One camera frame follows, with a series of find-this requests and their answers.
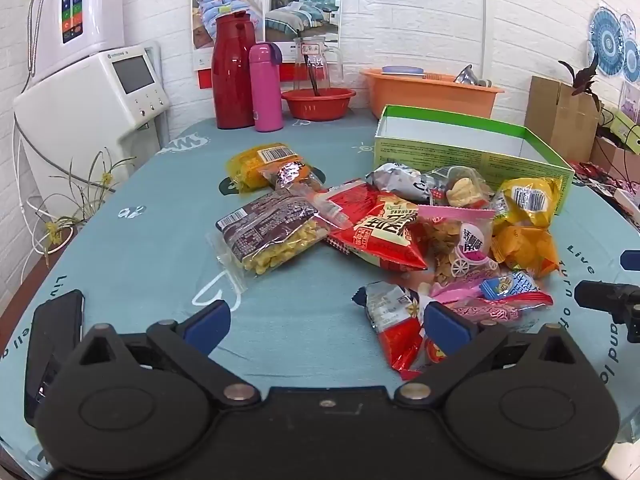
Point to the red thermos jug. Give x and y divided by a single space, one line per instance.
232 80

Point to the blue white snack packet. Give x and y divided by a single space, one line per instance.
510 286

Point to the light blue lid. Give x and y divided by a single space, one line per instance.
402 71

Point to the red snack bag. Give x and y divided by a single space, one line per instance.
370 225

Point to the pink zip snack bag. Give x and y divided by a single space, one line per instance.
450 240

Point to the puffy yellow snack packet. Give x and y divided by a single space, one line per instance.
527 202

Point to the black smartphone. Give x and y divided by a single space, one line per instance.
52 340

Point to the pink thermos bottle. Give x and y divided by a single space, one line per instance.
266 90

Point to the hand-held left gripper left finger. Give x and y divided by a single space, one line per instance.
207 327

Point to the grey white snack bag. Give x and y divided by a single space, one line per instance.
400 182

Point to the small red snack packet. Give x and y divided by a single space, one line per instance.
395 330

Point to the medium blue patterned wall disc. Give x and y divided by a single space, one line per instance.
632 60

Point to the brown popcorn snack bag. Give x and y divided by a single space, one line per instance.
265 230

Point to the orange snack packet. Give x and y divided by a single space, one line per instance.
527 250

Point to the brown cardboard box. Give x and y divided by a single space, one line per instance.
560 115

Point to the red plastic basin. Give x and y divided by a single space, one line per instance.
320 105

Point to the small brown snack packet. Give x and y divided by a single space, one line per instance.
295 177

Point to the white power strip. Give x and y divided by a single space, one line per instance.
627 205

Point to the metal bowl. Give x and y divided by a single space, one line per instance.
465 76

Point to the wall poster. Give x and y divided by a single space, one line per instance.
305 5

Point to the purple leaf plant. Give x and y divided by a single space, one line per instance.
582 80

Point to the large blue patterned wall disc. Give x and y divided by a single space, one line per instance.
606 40

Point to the pink patterned snack packet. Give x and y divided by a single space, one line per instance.
490 310

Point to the light green box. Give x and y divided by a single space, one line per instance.
627 127

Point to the clear biscuit packet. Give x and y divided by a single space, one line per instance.
465 190

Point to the orange plastic tub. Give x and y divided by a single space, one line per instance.
430 97

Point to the white wall water purifier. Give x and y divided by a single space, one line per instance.
87 10

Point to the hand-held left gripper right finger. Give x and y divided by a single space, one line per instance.
447 327

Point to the small blue patterned wall disc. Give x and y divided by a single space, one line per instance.
627 27

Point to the white appliance with screen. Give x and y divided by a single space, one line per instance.
90 110

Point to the green cardboard box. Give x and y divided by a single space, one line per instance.
415 152

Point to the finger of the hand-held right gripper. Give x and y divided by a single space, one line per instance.
600 296
631 259

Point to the glass pitcher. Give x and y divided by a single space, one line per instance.
325 70

